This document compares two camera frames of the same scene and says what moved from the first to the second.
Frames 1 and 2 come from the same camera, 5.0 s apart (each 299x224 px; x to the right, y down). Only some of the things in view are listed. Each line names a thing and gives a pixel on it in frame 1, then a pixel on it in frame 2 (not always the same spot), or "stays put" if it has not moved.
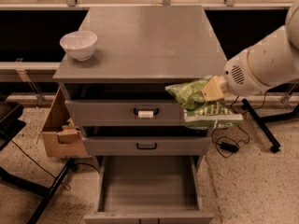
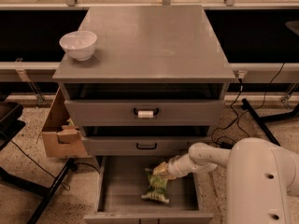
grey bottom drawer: x=149 y=189 stays put
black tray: x=10 y=123 stays put
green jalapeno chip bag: x=199 y=113 → x=158 y=188
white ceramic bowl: x=79 y=45 stays put
